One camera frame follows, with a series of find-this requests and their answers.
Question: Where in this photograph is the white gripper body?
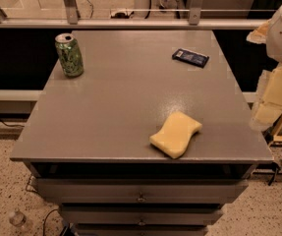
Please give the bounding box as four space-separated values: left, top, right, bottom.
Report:
250 64 282 131

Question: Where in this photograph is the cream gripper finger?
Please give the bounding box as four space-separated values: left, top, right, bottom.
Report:
247 21 270 44

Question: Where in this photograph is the dark blue snack bar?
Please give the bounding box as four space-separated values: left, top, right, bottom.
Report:
172 48 209 68

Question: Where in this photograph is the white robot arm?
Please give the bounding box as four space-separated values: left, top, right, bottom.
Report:
247 5 282 131

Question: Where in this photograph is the yellow sponge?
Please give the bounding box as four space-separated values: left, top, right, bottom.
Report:
149 111 202 159

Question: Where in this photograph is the green soda can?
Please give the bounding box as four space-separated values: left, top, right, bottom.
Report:
55 33 84 78

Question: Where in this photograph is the grey drawer cabinet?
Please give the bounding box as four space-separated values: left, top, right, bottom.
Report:
9 29 275 236

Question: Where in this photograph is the bottom grey drawer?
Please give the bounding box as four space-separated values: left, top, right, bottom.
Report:
76 224 207 236

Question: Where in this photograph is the grey drawer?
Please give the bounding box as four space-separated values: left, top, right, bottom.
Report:
60 205 223 226
76 224 207 236
36 179 248 204

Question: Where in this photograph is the middle grey drawer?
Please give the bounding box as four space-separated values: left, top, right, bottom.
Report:
60 205 223 226

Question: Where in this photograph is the top grey drawer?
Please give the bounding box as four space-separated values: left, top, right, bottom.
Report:
36 179 248 204

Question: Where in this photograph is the clear plastic bottle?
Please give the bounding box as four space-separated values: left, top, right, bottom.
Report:
9 210 32 232

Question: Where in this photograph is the metal guard rail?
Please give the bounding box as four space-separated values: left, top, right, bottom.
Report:
0 0 267 30

